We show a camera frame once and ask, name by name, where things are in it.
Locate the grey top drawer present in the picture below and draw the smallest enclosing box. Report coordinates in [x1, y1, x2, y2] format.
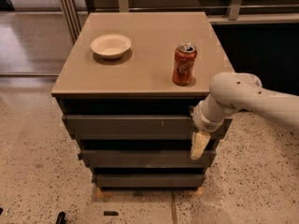
[62, 114, 234, 141]

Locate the grey drawer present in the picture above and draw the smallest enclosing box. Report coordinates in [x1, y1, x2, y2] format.
[93, 174, 206, 188]
[62, 114, 234, 141]
[78, 150, 216, 168]

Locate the grey bottom drawer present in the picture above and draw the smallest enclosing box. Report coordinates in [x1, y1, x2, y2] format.
[93, 174, 206, 188]

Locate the red soda can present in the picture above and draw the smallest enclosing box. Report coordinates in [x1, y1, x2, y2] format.
[172, 42, 197, 86]

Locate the black object at floor edge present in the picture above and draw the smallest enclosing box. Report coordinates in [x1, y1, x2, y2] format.
[55, 212, 65, 224]

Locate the grey middle drawer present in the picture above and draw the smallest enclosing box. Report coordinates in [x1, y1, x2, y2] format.
[78, 150, 216, 168]

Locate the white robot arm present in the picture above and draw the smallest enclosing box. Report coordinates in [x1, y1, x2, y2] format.
[191, 72, 299, 160]

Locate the grey drawer cabinet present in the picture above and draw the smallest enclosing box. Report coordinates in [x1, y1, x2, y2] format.
[50, 11, 246, 192]

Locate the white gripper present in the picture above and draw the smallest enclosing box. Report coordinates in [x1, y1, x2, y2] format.
[189, 102, 223, 160]

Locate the white paper bowl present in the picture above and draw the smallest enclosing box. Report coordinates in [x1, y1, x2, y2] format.
[91, 34, 132, 60]

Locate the metal window frame railing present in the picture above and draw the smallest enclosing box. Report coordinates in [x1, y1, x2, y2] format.
[59, 0, 299, 39]

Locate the small black floor object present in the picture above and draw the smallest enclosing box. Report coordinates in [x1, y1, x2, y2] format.
[104, 211, 119, 217]

